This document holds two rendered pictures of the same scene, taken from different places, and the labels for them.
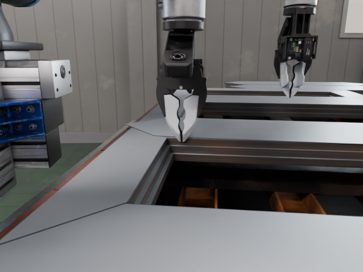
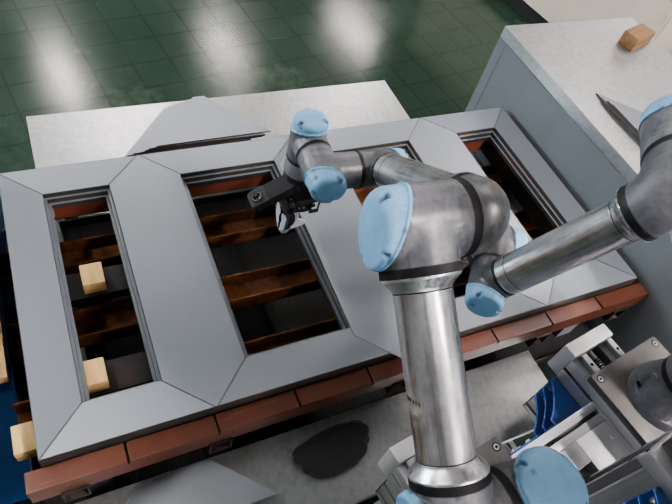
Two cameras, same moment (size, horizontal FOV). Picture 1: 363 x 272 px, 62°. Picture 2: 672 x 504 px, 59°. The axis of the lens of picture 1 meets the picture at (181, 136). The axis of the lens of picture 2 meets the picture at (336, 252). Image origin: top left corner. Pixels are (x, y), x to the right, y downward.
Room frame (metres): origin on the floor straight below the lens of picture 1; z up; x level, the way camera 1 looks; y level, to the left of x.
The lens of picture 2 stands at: (1.34, 0.49, 2.04)
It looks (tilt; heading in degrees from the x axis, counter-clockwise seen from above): 51 degrees down; 226
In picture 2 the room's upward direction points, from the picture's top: 19 degrees clockwise
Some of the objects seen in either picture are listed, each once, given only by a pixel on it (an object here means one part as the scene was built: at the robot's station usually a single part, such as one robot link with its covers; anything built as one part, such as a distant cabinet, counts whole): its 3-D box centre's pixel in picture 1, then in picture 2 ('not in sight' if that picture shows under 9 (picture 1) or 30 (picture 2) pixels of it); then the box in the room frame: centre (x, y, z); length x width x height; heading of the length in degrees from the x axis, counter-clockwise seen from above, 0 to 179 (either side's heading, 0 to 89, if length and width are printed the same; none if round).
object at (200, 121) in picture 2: not in sight; (191, 123); (0.80, -0.84, 0.77); 0.45 x 0.20 x 0.04; 173
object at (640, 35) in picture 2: not in sight; (636, 37); (-0.71, -0.51, 1.07); 0.12 x 0.06 x 0.05; 9
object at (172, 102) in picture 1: (174, 115); not in sight; (0.57, 0.01, 0.90); 0.06 x 0.03 x 0.09; 173
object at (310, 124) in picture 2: not in sight; (307, 138); (0.78, -0.28, 1.21); 0.09 x 0.08 x 0.11; 78
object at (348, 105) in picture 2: not in sight; (237, 126); (0.65, -0.83, 0.73); 1.20 x 0.26 x 0.03; 173
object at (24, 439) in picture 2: not in sight; (28, 440); (1.44, -0.05, 0.79); 0.06 x 0.05 x 0.04; 83
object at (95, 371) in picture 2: not in sight; (94, 375); (1.29, -0.14, 0.79); 0.06 x 0.05 x 0.04; 83
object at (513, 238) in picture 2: not in sight; (495, 246); (0.51, 0.08, 1.16); 0.11 x 0.11 x 0.08; 42
